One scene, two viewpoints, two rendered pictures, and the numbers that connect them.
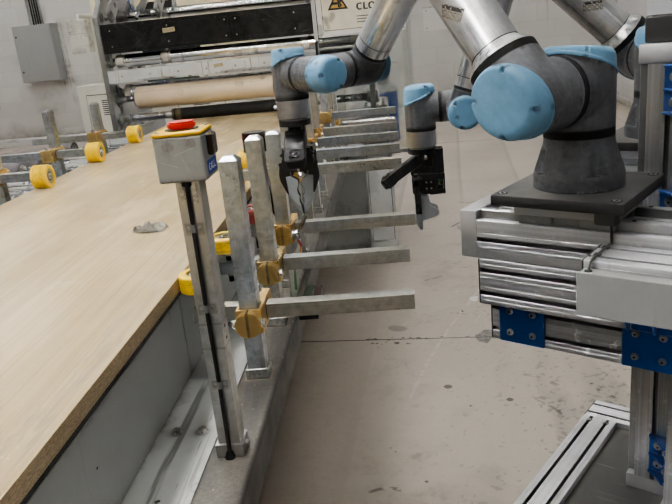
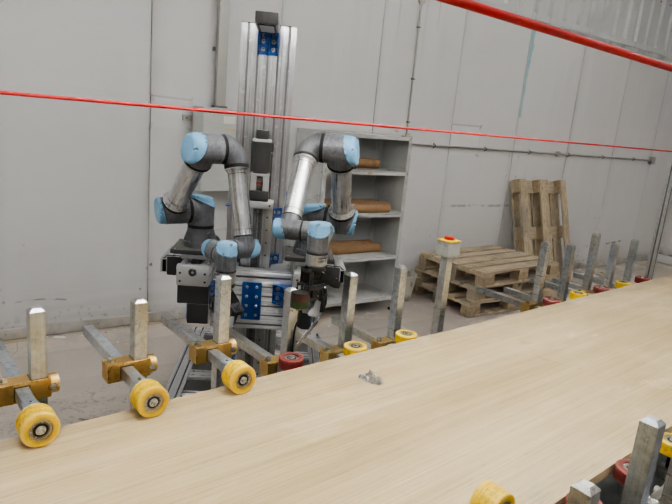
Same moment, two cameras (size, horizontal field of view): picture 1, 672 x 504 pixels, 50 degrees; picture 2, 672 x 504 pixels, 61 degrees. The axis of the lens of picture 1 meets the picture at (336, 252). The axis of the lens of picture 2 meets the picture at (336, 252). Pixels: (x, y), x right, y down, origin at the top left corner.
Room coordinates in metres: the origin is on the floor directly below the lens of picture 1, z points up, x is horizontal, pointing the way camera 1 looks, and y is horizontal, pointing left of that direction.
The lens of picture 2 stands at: (2.96, 1.46, 1.65)
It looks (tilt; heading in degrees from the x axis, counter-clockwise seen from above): 13 degrees down; 224
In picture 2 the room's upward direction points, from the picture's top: 5 degrees clockwise
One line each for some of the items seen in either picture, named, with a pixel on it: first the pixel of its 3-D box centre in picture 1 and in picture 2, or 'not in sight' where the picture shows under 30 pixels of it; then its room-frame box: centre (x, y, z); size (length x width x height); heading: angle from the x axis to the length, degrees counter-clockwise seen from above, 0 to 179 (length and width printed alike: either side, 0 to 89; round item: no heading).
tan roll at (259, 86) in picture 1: (240, 88); not in sight; (4.17, 0.44, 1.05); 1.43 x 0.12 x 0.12; 85
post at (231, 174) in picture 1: (246, 280); (394, 325); (1.28, 0.17, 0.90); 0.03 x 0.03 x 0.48; 85
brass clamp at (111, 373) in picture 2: not in sight; (130, 366); (2.30, 0.08, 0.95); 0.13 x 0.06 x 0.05; 175
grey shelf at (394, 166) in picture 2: not in sight; (347, 223); (-0.62, -1.92, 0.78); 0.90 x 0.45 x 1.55; 170
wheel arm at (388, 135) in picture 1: (328, 140); (14, 377); (2.56, -0.01, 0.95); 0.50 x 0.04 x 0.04; 85
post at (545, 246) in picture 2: not in sight; (538, 288); (0.28, 0.27, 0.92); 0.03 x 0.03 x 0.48; 85
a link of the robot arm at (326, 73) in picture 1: (324, 73); (318, 232); (1.55, -0.01, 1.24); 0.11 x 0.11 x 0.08; 38
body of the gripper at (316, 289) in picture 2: (297, 145); (312, 282); (1.62, 0.06, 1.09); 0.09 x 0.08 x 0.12; 175
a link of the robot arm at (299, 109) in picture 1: (292, 110); (316, 260); (1.62, 0.07, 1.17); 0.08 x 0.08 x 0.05
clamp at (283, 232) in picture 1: (284, 229); (281, 364); (1.80, 0.13, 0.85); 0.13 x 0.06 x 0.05; 175
